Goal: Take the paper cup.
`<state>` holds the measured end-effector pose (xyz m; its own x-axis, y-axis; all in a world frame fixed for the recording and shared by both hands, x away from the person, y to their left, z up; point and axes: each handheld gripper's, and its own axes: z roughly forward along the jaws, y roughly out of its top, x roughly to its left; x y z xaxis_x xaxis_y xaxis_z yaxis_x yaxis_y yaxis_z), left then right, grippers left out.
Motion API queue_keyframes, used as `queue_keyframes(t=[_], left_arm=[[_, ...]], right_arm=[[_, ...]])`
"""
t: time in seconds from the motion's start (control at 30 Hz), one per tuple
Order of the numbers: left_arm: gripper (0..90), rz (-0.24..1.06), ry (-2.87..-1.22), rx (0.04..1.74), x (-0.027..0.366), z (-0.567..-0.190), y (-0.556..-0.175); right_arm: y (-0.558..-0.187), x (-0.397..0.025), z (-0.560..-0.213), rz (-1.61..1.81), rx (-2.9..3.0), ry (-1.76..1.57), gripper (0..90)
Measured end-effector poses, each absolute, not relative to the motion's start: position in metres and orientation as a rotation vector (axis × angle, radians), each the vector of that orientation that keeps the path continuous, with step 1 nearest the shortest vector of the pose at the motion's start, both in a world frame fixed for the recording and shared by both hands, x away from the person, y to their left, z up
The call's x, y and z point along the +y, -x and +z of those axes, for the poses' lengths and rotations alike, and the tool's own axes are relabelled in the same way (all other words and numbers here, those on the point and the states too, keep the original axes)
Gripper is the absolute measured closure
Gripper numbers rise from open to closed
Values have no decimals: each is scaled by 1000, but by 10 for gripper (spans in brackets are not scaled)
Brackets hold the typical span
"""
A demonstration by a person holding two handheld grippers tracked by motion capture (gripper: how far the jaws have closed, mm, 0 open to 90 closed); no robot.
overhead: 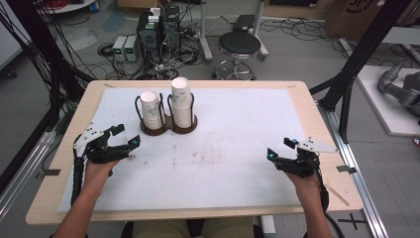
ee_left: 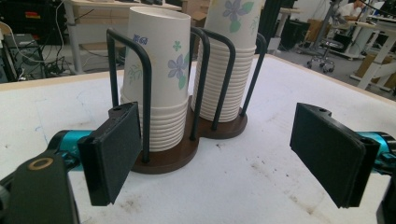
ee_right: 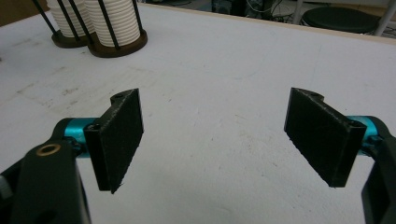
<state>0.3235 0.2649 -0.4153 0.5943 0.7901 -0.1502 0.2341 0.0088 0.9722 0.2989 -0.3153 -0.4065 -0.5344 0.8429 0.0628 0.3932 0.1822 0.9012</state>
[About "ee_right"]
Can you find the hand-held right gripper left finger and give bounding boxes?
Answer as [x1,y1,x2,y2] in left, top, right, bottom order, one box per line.
[64,88,145,194]

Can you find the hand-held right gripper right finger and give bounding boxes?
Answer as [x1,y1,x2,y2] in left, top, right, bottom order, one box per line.
[283,87,379,189]

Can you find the white cup stack front holder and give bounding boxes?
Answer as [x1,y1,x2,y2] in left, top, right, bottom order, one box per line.
[87,0,149,59]

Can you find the white cup stack holder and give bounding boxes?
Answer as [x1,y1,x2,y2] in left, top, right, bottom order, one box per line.
[87,0,149,59]
[31,0,94,49]

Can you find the stack of white cups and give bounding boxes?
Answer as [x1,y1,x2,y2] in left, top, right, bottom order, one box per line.
[46,0,95,38]
[83,0,142,49]

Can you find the white cup stack rear holder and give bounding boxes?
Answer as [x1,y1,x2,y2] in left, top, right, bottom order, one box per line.
[31,0,94,49]

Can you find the black round stool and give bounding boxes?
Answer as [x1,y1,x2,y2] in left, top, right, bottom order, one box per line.
[302,7,381,35]

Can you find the white metal stand leg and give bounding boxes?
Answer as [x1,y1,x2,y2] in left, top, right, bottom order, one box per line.
[374,0,396,37]

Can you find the tangle of cables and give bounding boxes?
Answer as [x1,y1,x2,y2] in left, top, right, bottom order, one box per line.
[246,0,295,23]

